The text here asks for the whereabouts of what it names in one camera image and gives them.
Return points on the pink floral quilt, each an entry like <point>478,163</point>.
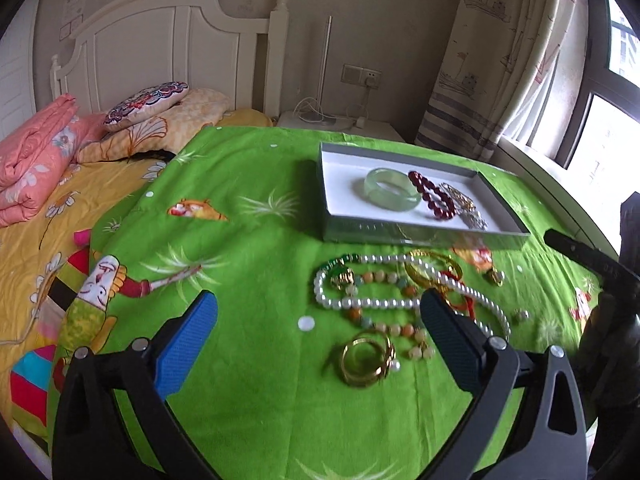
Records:
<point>35,155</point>

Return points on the green printed cloth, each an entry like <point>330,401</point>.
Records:
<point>250,260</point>

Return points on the grey jewelry box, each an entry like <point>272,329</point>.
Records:
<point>345,185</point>

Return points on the dark framed window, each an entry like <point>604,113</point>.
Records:
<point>615,125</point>

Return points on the gold bangle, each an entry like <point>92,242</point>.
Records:
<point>415,275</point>

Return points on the patterned round cushion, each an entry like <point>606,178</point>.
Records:
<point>145,102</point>

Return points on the white wardrobe door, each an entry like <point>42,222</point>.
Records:
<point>15,85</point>

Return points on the yellow printed bed sheet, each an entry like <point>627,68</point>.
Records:
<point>30,260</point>

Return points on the white nightstand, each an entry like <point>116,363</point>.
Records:
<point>380,130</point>

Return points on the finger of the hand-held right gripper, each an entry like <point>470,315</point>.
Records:
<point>585,252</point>

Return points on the white wooden headboard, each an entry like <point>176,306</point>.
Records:
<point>150,45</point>

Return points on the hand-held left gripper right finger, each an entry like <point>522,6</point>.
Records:
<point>447,335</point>

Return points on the printed cream curtain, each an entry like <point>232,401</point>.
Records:
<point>500,60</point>

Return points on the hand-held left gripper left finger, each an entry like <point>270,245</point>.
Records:
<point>192,330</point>

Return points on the white window sill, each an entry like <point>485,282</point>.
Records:
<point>550,180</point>

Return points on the pale green jade bangle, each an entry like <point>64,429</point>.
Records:
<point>400,203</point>

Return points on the yellow patterned pillow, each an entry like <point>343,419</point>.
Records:
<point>195,110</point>

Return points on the wall socket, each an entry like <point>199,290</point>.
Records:
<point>352,74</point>

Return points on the white desk lamp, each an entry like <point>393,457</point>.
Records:
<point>326,60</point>

